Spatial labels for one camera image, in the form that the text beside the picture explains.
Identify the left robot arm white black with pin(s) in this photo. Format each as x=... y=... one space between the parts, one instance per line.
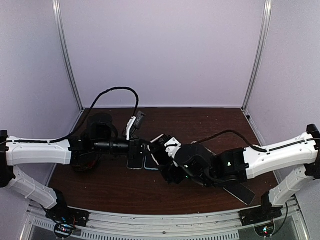
x=81 y=152

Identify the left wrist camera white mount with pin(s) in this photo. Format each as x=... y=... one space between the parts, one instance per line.
x=134 y=124

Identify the light blue phone case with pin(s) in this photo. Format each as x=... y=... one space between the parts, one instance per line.
x=150 y=164

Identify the pink edged smartphone bottom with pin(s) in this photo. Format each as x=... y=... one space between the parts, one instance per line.
x=158 y=153

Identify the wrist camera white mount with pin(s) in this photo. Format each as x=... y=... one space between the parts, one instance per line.
x=170 y=144
x=134 y=124

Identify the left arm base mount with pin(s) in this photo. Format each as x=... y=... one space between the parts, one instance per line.
x=66 y=219

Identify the aluminium frame post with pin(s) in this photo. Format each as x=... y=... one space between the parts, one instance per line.
x=264 y=30
x=65 y=53

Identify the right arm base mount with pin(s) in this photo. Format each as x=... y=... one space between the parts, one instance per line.
x=262 y=217

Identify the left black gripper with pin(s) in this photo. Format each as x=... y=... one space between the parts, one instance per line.
x=135 y=149

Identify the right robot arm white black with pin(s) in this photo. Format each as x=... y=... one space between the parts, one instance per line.
x=231 y=168

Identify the left aluminium frame post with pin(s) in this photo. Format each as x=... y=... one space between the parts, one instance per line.
x=65 y=53

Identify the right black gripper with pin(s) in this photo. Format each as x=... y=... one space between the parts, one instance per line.
x=168 y=171

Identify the dark smartphone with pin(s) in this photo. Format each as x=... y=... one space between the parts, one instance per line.
x=241 y=192

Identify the right aluminium frame post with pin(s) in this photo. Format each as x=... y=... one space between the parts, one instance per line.
x=264 y=30

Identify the clear magsafe phone case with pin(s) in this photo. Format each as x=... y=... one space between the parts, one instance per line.
x=135 y=164

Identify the red floral saucer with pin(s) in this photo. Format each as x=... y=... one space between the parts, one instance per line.
x=86 y=166

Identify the pink phone case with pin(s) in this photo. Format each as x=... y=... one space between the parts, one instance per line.
x=157 y=153

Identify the front aluminium rail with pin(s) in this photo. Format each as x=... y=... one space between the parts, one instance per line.
x=223 y=225

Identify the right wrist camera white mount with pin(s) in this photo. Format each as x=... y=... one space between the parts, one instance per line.
x=170 y=144

